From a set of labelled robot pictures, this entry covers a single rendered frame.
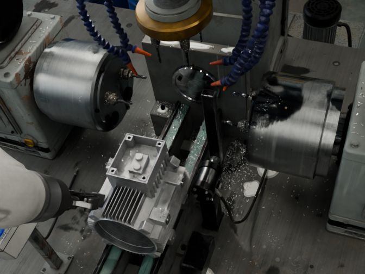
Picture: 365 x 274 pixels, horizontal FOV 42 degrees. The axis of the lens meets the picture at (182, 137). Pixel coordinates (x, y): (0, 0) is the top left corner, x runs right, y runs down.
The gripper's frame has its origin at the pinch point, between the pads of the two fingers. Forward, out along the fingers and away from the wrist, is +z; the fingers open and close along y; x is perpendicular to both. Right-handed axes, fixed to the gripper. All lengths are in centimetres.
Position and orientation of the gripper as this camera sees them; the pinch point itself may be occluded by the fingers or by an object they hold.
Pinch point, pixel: (94, 199)
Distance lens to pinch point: 107.5
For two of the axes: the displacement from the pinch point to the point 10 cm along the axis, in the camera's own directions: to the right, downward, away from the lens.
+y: -9.3, -2.0, 3.1
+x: -2.4, 9.7, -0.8
